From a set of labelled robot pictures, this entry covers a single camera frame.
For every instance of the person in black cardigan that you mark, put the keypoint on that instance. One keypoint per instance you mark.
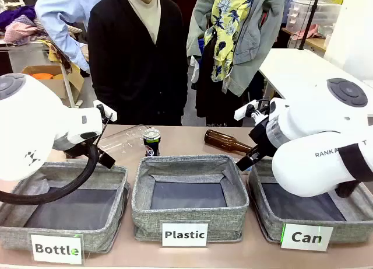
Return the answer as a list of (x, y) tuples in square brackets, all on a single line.
[(137, 70)]

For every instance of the grey fabric basket bottle label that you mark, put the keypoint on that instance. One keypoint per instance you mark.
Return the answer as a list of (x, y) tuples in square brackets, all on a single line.
[(58, 237)]

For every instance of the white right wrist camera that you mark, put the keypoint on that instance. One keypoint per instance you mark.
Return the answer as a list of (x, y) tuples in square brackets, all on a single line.
[(242, 113)]

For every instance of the brown glass bottle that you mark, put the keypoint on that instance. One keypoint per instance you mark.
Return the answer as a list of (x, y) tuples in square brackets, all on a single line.
[(221, 140)]

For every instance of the dark upright drink can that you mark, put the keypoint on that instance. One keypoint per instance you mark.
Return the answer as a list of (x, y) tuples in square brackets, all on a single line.
[(151, 142)]

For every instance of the pile of colourful clothes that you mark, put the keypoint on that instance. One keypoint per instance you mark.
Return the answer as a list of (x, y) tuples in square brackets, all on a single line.
[(20, 21)]

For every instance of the grey fabric basket can label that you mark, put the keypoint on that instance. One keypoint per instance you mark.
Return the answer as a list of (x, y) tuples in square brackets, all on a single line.
[(262, 216)]

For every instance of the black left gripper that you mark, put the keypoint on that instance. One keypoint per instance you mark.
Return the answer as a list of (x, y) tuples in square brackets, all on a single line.
[(105, 161)]

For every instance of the blue shirt person's hand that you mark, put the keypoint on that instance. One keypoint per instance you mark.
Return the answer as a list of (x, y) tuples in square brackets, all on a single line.
[(84, 53)]

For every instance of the brown cardboard box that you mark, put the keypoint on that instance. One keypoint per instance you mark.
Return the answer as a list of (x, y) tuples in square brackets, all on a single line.
[(59, 86)]

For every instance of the white Plastic label card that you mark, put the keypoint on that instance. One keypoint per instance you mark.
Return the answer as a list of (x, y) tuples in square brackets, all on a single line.
[(185, 234)]

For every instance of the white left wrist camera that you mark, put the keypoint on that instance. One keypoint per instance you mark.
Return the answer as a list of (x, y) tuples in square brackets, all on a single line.
[(109, 113)]

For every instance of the clear plastic bottle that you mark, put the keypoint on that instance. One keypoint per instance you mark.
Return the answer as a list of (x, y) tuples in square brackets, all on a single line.
[(122, 140)]

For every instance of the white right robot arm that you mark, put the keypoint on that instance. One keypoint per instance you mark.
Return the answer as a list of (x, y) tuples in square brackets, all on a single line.
[(314, 129)]

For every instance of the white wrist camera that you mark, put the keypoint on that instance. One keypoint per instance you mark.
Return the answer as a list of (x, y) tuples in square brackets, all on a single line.
[(109, 113), (242, 113)]

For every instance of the orange item in box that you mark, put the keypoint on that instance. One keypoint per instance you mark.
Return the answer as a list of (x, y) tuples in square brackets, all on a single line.
[(42, 76)]

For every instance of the grey fabric basket plastic label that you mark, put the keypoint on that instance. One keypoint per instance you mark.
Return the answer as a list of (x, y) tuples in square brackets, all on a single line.
[(189, 213)]

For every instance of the white table leg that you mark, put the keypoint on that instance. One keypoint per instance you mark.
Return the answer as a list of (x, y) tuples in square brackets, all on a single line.
[(70, 88)]

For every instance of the pink cloth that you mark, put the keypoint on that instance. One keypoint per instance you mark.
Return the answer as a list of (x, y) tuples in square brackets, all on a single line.
[(309, 32)]

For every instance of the person in blue shirt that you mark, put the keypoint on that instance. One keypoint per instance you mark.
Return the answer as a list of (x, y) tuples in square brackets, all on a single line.
[(61, 12)]

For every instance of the clear plastic storage drawers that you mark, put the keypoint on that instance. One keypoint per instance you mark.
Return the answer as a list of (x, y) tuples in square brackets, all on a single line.
[(317, 15)]

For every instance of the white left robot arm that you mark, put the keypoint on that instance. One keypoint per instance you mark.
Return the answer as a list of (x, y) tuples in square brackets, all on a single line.
[(35, 129)]

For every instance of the white Can label card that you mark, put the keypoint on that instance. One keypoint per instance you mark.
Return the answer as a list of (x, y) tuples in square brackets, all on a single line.
[(306, 237)]

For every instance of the white Bottle label card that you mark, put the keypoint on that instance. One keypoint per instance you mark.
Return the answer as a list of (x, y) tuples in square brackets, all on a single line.
[(56, 249)]

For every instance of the white side table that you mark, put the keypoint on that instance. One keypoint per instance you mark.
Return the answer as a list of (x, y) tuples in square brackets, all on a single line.
[(291, 67)]

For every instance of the black stand pole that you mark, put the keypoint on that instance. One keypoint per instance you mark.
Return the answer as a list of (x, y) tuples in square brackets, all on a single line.
[(310, 18)]

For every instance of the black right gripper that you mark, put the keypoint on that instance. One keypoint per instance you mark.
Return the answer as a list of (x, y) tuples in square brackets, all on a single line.
[(260, 140)]

